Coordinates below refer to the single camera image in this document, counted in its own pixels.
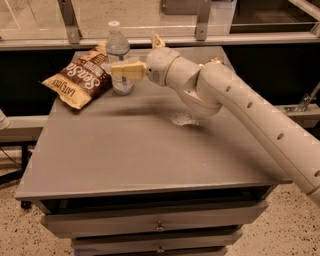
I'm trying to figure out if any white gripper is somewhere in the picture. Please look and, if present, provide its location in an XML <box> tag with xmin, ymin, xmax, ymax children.
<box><xmin>103</xmin><ymin>33</ymin><xmax>180</xmax><ymax>87</ymax></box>

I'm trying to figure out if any blue plastic water bottle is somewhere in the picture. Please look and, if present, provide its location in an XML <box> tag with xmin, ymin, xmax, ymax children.
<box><xmin>106</xmin><ymin>21</ymin><xmax>134</xmax><ymax>95</ymax></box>

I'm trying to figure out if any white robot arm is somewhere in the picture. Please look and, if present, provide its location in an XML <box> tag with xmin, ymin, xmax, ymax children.
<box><xmin>104</xmin><ymin>34</ymin><xmax>320</xmax><ymax>206</ymax></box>

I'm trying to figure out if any brown chip bag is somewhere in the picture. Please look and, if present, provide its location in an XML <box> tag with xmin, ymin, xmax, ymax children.
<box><xmin>42</xmin><ymin>42</ymin><xmax>112</xmax><ymax>110</ymax></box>

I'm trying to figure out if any gold crushed soda can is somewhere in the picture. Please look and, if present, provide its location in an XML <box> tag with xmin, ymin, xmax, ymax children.
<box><xmin>199</xmin><ymin>57</ymin><xmax>224</xmax><ymax>67</ymax></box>

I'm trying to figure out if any grey drawer cabinet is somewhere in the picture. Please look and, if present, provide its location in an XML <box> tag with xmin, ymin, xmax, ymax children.
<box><xmin>15</xmin><ymin>46</ymin><xmax>296</xmax><ymax>256</ymax></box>

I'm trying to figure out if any black wheeled stand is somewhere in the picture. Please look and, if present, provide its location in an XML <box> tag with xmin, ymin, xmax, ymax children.
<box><xmin>0</xmin><ymin>143</ymin><xmax>34</xmax><ymax>210</ymax></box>

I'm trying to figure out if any upper grey drawer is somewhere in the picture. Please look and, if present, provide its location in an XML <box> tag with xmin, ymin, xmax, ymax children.
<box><xmin>41</xmin><ymin>200</ymin><xmax>268</xmax><ymax>238</ymax></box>

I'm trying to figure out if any grey drawer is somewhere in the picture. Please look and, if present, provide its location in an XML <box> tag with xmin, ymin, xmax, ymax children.
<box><xmin>72</xmin><ymin>229</ymin><xmax>242</xmax><ymax>256</ymax></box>
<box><xmin>41</xmin><ymin>200</ymin><xmax>268</xmax><ymax>238</ymax></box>

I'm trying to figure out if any lower grey drawer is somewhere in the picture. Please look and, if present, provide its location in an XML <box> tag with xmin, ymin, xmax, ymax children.
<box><xmin>72</xmin><ymin>229</ymin><xmax>242</xmax><ymax>256</ymax></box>

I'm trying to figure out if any left metal bracket post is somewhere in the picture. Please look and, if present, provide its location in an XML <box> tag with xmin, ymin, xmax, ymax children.
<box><xmin>57</xmin><ymin>0</ymin><xmax>82</xmax><ymax>44</ymax></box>

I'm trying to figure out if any metal bracket post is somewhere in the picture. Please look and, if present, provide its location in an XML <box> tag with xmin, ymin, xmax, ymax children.
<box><xmin>195</xmin><ymin>0</ymin><xmax>212</xmax><ymax>41</ymax></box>
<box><xmin>57</xmin><ymin>0</ymin><xmax>82</xmax><ymax>44</ymax></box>

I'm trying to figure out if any right metal bracket post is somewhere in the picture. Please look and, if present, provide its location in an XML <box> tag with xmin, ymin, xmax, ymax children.
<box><xmin>195</xmin><ymin>0</ymin><xmax>212</xmax><ymax>41</ymax></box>

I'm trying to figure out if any grey metal window rail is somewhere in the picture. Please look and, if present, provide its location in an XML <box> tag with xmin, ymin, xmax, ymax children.
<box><xmin>0</xmin><ymin>32</ymin><xmax>320</xmax><ymax>51</ymax></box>

